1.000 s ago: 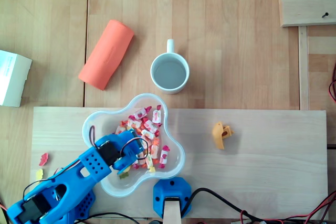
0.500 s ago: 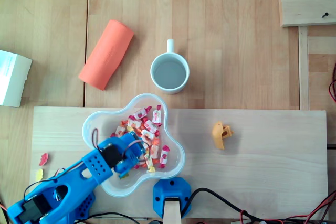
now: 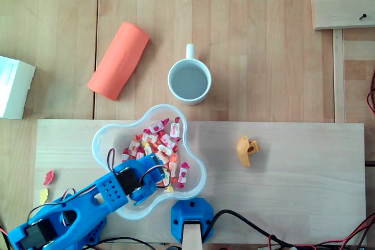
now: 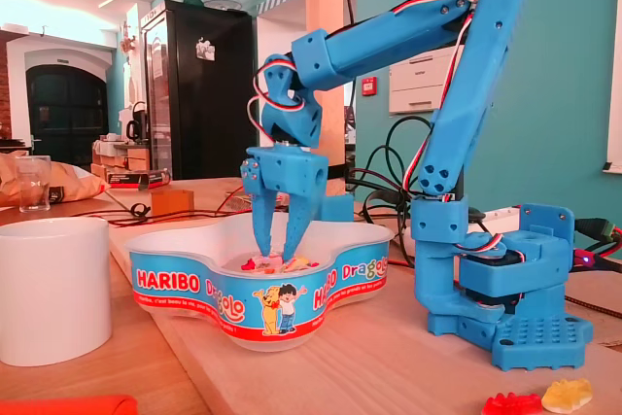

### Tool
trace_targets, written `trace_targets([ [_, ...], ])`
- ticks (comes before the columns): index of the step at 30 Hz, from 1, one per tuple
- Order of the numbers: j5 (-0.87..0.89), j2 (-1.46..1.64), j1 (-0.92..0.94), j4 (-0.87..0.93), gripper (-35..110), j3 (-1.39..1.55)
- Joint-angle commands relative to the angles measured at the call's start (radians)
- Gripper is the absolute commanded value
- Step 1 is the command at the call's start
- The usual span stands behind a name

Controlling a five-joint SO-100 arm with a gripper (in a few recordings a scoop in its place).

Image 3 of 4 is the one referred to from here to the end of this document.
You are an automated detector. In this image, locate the square wooden post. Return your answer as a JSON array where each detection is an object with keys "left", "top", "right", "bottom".
[{"left": 181, "top": 222, "right": 203, "bottom": 250}]

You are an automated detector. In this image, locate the yellow white wrapped candy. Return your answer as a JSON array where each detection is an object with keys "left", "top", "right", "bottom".
[
  {"left": 162, "top": 170, "right": 173, "bottom": 188},
  {"left": 142, "top": 141, "right": 154, "bottom": 157}
]

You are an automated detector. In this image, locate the light wooden board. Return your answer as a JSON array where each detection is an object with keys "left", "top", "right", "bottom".
[{"left": 33, "top": 119, "right": 367, "bottom": 245}]

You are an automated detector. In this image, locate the white cardboard box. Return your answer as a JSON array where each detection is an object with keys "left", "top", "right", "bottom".
[{"left": 0, "top": 55, "right": 37, "bottom": 121}]

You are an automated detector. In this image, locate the thick black cable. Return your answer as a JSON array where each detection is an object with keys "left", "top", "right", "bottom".
[{"left": 204, "top": 208, "right": 375, "bottom": 250}]

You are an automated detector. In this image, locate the white ceramic mug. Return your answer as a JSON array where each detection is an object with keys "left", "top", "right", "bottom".
[{"left": 167, "top": 43, "right": 212, "bottom": 106}]

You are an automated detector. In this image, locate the clover-shaped Haribo candy tub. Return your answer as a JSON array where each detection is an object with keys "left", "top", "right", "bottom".
[{"left": 91, "top": 103, "right": 208, "bottom": 221}]

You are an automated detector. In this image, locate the orange wrapped candy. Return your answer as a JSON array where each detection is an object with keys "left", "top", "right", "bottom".
[
  {"left": 155, "top": 150, "right": 171, "bottom": 166},
  {"left": 167, "top": 160, "right": 179, "bottom": 178},
  {"left": 157, "top": 143, "right": 174, "bottom": 156},
  {"left": 142, "top": 132, "right": 159, "bottom": 145}
]

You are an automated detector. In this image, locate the thin wooden slat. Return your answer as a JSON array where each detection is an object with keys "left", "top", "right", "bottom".
[{"left": 332, "top": 28, "right": 346, "bottom": 124}]

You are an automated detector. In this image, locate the thin black cable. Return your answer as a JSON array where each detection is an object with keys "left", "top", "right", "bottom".
[{"left": 84, "top": 237, "right": 159, "bottom": 250}]

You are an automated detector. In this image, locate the orange foam roll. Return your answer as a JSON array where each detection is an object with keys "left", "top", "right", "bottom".
[{"left": 87, "top": 21, "right": 151, "bottom": 102}]

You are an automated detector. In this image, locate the blue printed post base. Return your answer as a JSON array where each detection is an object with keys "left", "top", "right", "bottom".
[{"left": 171, "top": 197, "right": 215, "bottom": 245}]

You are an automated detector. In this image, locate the red gummy candy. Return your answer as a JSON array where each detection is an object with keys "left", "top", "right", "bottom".
[{"left": 43, "top": 170, "right": 56, "bottom": 187}]

